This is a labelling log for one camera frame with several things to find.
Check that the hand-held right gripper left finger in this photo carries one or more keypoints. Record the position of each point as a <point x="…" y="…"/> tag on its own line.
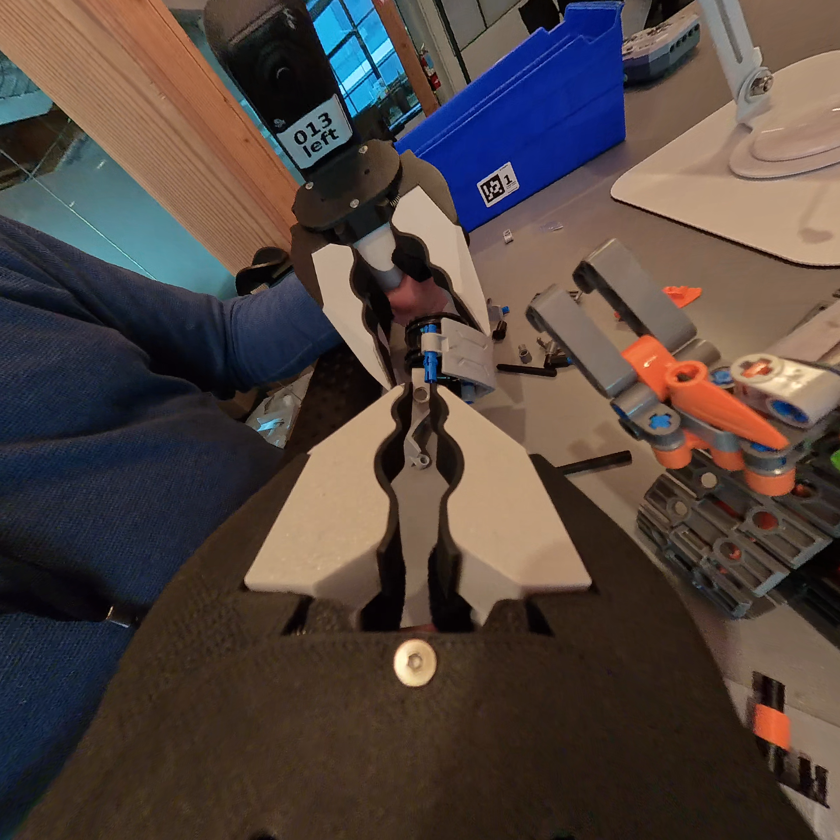
<point x="321" y="525"/>

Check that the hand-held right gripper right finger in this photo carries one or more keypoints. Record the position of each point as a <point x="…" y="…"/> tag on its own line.
<point x="518" y="525"/>

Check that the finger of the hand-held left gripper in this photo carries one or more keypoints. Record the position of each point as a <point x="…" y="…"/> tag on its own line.
<point x="446" y="256"/>
<point x="334" y="289"/>

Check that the grey grooved curved panel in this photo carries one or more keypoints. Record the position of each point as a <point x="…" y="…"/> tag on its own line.
<point x="469" y="358"/>

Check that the white curved panel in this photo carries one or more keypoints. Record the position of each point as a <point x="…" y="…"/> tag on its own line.
<point x="413" y="451"/>

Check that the person's left forearm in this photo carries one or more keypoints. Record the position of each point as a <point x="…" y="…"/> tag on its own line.
<point x="282" y="328"/>

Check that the person's left hand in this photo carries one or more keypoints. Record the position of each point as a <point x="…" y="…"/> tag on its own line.
<point x="410" y="305"/>

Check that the black chair armrest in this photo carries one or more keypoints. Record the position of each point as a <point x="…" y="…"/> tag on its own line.
<point x="262" y="269"/>

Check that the black pin connector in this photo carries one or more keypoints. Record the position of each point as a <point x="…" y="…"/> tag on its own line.
<point x="500" y="328"/>

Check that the blue plastic bin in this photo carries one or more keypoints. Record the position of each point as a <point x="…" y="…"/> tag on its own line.
<point x="538" y="118"/>

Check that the grey orange tracked toy robot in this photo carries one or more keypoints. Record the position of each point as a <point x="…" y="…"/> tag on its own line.
<point x="741" y="525"/>

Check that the person's clothed body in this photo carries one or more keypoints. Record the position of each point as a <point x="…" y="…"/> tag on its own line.
<point x="98" y="492"/>

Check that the wooden pillar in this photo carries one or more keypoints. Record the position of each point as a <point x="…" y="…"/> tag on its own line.
<point x="131" y="98"/>

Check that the orange wedge brick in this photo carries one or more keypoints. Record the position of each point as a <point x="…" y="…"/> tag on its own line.
<point x="682" y="294"/>

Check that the white book stand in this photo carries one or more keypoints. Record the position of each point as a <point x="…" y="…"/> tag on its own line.
<point x="689" y="177"/>

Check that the grey toy control hub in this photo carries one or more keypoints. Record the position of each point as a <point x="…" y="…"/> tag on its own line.
<point x="659" y="46"/>

